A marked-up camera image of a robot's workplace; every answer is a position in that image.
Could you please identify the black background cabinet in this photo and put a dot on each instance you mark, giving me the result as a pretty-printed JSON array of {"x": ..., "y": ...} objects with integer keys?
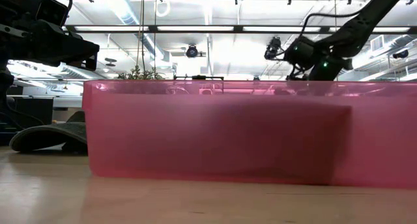
[{"x": 36, "y": 110}]

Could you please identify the red translucent plastic bin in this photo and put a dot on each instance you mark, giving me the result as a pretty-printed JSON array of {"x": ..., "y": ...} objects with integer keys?
[{"x": 384, "y": 142}]

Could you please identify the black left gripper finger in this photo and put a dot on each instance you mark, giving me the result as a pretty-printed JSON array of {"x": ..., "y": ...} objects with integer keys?
[
  {"x": 87, "y": 65},
  {"x": 83, "y": 51}
]

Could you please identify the black ceiling spotlight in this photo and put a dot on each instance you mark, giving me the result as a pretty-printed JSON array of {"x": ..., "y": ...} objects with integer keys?
[{"x": 400, "y": 54}]

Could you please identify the black overhead camera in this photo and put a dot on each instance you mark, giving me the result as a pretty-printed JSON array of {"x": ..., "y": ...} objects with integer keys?
[{"x": 192, "y": 51}]

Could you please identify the green potted plant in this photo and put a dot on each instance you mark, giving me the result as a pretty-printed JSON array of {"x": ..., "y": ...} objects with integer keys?
[{"x": 140, "y": 75}]

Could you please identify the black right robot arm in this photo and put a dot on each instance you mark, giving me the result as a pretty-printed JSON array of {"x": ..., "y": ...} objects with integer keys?
[{"x": 365, "y": 19}]

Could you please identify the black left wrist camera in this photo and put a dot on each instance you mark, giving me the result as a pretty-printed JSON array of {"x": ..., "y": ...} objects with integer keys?
[{"x": 52, "y": 10}]

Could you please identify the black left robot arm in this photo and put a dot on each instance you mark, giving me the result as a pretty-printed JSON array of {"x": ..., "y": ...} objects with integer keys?
[{"x": 5, "y": 84}]

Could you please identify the dark grey baseball cap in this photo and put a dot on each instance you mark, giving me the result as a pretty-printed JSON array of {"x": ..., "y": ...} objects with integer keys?
[{"x": 42, "y": 136}]

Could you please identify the black aluminium rig frame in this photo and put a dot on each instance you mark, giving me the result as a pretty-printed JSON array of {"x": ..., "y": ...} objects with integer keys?
[{"x": 195, "y": 29}]

